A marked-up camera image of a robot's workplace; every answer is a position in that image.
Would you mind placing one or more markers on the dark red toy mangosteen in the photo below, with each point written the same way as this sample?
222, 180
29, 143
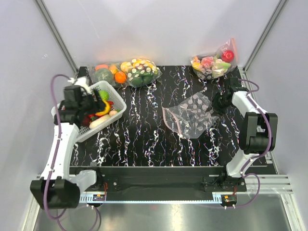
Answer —
86, 122

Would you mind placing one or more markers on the bag of fake food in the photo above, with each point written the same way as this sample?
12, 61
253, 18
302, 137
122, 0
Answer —
209, 66
112, 67
140, 72

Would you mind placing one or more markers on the green toy lime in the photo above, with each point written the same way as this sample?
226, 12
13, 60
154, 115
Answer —
104, 95

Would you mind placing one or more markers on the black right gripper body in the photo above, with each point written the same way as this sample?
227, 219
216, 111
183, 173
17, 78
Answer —
219, 103

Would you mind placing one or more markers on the orange toy orange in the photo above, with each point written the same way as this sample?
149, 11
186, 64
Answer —
120, 77

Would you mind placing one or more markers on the clear zip top bag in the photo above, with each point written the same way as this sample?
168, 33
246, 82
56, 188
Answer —
191, 117

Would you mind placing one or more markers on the left bag of fake food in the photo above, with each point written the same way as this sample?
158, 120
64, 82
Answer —
112, 67

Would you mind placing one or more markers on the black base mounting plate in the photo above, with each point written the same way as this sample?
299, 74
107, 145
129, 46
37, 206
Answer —
138, 184

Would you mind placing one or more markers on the white plastic basket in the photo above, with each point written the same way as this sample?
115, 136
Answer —
68, 115

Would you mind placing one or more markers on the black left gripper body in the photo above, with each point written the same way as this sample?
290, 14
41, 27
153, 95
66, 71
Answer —
91, 107

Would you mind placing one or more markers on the middle bag of fake food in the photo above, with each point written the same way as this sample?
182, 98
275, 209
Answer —
140, 72

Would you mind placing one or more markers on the right bag of fake food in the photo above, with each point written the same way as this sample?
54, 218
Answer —
209, 66

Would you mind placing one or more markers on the green toy pumpkin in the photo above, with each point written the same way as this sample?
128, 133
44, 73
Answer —
103, 74

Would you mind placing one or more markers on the yellow toy pear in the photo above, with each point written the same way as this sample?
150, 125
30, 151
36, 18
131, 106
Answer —
105, 109

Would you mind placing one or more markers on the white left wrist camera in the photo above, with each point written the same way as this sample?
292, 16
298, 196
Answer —
81, 81

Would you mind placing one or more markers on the red toy apple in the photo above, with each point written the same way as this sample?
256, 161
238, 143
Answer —
227, 56

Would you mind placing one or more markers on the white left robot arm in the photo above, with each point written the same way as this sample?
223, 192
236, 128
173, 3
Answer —
55, 189

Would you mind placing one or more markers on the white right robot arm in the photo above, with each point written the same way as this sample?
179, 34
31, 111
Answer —
258, 132

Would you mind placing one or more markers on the red toy chili pepper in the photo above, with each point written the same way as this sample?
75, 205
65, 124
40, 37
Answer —
109, 103

